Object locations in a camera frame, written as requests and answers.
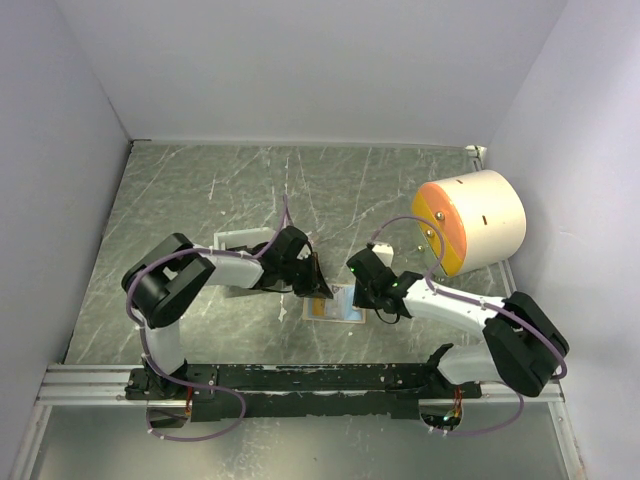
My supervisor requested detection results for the white diamond VIP card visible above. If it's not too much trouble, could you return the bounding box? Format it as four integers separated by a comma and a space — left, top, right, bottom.
329, 285, 363, 323

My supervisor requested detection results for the large cream cylinder drum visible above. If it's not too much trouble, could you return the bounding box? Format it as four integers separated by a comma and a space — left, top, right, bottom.
411, 170, 526, 277

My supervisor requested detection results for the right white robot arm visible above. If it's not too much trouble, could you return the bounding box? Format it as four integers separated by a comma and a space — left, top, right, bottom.
346, 245, 570, 398

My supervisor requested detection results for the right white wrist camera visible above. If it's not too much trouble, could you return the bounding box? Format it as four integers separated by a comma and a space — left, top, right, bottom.
370, 242, 394, 267

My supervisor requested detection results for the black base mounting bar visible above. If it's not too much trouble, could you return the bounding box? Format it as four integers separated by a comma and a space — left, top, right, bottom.
124, 363, 481, 422

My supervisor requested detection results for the gold VIP card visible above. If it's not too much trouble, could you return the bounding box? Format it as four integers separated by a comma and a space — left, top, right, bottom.
307, 298, 332, 319

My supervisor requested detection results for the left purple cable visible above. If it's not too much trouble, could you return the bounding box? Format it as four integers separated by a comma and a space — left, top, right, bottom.
124, 194, 292, 441

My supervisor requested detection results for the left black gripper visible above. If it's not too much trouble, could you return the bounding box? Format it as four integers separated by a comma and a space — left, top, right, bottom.
281, 253, 334, 301

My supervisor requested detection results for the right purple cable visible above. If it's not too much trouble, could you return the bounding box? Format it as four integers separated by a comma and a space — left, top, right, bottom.
369, 215, 569, 436

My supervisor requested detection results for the beige card holder wallet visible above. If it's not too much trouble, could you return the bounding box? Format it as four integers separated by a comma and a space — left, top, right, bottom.
302, 284, 366, 324

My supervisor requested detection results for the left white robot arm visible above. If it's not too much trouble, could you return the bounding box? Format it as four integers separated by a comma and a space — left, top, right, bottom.
121, 226, 333, 399

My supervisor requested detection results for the purple cable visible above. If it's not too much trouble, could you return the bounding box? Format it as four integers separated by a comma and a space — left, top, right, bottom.
124, 194, 292, 441
369, 215, 569, 436

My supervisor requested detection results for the white card tray box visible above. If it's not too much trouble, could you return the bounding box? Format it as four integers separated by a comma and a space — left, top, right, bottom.
213, 227, 275, 252

